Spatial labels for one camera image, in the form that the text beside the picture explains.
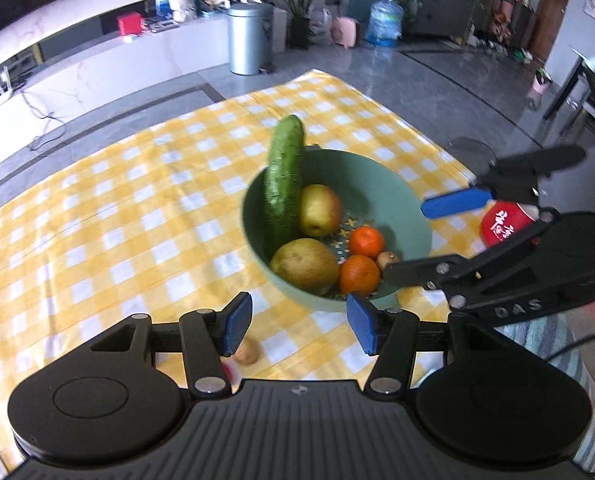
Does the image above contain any blue water jug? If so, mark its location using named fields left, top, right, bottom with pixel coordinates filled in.
left=366, top=0, right=405, bottom=48

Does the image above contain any red cup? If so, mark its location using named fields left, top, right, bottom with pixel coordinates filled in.
left=480, top=200, right=541, bottom=248

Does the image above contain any dark grey stool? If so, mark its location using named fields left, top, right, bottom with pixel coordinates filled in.
left=447, top=137, right=498, bottom=171

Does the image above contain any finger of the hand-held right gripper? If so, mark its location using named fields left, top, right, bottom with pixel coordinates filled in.
left=382, top=210, right=558, bottom=309
left=421, top=146, right=587, bottom=220

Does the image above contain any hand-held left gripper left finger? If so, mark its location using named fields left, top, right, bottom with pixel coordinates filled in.
left=90, top=291, right=254, bottom=400

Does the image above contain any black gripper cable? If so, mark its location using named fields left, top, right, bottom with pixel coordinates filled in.
left=547, top=327, right=595, bottom=361

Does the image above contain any greenish pear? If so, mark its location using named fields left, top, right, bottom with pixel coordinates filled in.
left=270, top=238, right=341, bottom=295

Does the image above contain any teal striped cloth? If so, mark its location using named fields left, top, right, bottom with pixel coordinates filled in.
left=497, top=310, right=595, bottom=471

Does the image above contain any green cucumber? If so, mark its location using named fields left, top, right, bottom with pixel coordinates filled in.
left=264, top=114, right=305, bottom=256

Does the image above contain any silver trash can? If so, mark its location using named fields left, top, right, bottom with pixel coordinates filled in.
left=226, top=2, right=274, bottom=76

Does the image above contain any yellow pear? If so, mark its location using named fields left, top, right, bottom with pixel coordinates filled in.
left=299, top=184, right=344, bottom=238

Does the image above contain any black power cable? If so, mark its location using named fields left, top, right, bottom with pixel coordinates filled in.
left=20, top=87, right=66, bottom=151

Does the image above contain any orange tangerine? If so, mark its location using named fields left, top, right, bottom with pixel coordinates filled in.
left=339, top=255, right=381, bottom=296
left=349, top=226, right=385, bottom=260

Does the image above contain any red box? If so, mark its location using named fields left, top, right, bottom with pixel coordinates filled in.
left=116, top=12, right=144, bottom=37

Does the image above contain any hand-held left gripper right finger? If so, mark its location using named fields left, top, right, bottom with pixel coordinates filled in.
left=346, top=292, right=505, bottom=397

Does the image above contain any white marble TV console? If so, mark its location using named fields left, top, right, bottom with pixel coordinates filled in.
left=0, top=10, right=238, bottom=141

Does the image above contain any tall-leaved potted plant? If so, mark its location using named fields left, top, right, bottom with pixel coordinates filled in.
left=255, top=0, right=351, bottom=51

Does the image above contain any green colander bowl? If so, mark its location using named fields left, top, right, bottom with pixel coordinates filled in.
left=241, top=146, right=433, bottom=312

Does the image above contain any yellow checkered tablecloth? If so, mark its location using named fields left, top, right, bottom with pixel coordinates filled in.
left=0, top=69, right=483, bottom=471

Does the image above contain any white plastic bag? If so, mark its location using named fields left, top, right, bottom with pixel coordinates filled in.
left=310, top=7, right=334, bottom=41

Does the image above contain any pink flower pot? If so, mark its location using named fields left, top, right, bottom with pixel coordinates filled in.
left=532, top=67, right=553, bottom=96

